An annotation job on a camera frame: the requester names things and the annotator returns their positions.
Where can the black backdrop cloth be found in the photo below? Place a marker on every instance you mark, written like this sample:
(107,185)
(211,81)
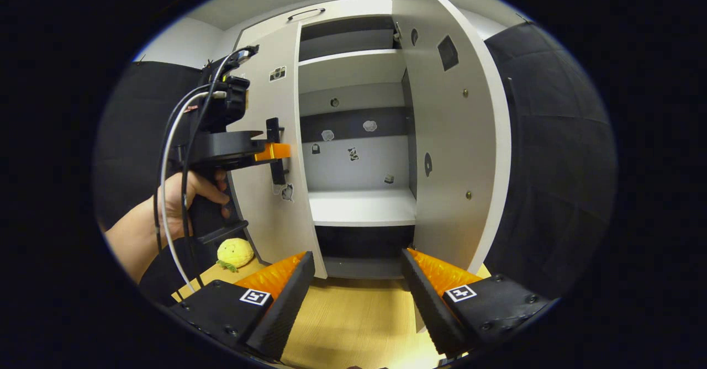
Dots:
(552,164)
(127,137)

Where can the yellow plush toy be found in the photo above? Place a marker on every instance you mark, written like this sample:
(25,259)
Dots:
(235,253)

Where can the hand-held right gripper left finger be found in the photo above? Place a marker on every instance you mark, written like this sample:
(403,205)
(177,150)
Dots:
(287,302)

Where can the white cabinet shelf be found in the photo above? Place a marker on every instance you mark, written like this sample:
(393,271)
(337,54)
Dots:
(348,70)
(362,206)

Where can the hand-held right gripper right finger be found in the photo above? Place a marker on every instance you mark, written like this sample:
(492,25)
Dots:
(428,308)

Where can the beige cabinet door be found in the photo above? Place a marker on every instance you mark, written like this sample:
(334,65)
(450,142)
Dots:
(270,225)
(447,137)

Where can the beige double-door shoe cabinet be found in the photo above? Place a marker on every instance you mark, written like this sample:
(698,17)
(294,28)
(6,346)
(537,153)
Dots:
(342,164)

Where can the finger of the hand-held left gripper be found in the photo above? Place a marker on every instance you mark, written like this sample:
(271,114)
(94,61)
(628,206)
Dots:
(274,152)

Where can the beige cabinet flap panel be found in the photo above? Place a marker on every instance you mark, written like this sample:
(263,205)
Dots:
(353,10)

